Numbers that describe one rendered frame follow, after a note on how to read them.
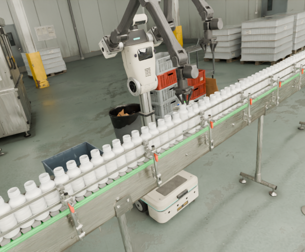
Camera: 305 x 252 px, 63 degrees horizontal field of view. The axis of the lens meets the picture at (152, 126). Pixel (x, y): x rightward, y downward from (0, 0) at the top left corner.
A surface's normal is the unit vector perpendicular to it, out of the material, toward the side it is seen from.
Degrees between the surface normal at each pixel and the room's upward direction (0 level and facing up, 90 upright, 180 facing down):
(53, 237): 90
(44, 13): 90
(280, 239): 0
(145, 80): 90
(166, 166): 90
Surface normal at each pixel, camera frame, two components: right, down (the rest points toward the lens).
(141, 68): 0.66, 0.23
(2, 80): 0.40, 0.33
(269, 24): -0.71, 0.38
